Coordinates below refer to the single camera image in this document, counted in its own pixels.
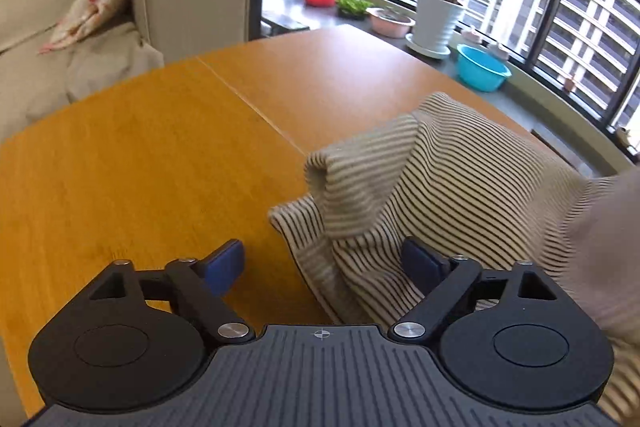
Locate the beige striped knit sweater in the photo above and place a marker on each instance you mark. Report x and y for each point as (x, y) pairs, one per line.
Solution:
(469, 187)

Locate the blue plastic basin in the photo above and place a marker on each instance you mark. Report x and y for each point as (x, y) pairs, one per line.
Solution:
(479, 70)

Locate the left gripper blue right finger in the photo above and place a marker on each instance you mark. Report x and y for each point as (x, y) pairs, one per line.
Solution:
(447, 285)

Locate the green plants tray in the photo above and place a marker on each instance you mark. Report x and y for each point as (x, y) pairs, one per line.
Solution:
(353, 9)

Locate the pink plastic basin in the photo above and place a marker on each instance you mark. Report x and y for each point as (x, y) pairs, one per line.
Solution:
(389, 23)

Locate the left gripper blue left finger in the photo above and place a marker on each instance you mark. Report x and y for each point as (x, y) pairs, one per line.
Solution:
(199, 285)

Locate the white ribbed plant pot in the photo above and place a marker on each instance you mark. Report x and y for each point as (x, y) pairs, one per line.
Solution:
(435, 23)

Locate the grey covered sofa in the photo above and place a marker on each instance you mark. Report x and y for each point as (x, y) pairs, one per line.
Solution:
(57, 52)

